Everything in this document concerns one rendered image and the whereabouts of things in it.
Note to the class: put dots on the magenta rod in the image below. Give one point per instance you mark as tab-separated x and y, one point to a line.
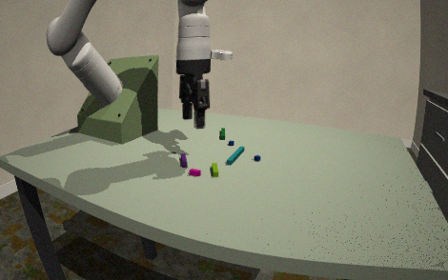
195	172

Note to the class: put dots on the purple rod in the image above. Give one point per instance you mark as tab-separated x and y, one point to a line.
184	160

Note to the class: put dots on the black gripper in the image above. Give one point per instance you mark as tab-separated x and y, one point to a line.
193	71

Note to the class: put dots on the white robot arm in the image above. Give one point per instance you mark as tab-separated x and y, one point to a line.
65	37

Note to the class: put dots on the turquoise rod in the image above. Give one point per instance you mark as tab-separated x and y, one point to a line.
235	155

